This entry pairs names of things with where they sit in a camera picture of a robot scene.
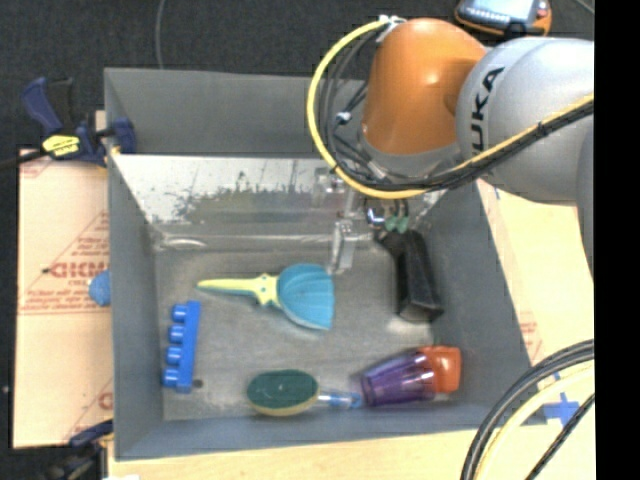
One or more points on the blue and yellow toy scoop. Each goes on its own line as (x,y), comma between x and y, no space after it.
(305,295)

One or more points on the grey metal bin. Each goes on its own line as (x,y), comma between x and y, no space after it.
(250,348)

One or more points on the green yellow sponge dish wand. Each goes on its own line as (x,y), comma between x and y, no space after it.
(282,392)

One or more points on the blue pegged plastic block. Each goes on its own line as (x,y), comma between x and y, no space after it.
(187,343)

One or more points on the blue rounded object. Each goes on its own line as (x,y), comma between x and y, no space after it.
(101,288)

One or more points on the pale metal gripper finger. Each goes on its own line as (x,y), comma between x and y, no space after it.
(336,253)
(349,253)

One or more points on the black rectangular holder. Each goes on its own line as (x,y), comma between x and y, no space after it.
(417,278)

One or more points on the orange plastic cup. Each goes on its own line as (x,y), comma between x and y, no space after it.
(445,365)

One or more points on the purple clear plastic cup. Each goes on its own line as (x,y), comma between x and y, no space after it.
(395,380)

